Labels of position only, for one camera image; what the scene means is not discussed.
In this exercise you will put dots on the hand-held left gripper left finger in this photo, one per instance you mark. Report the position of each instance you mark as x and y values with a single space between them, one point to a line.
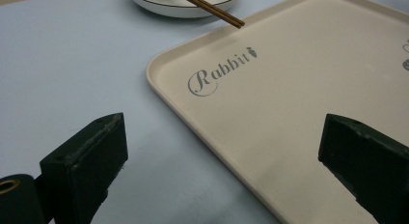
87 162

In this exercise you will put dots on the brown chopstick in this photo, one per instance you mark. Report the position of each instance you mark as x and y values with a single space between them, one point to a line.
205 8
213 6

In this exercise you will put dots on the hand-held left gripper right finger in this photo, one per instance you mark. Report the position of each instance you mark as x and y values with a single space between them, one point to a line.
369 159

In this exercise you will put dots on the beige plastic tray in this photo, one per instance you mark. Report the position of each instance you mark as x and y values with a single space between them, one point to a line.
289 98

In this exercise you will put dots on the white plate with dark rim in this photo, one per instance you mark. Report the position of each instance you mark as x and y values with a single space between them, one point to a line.
180 6

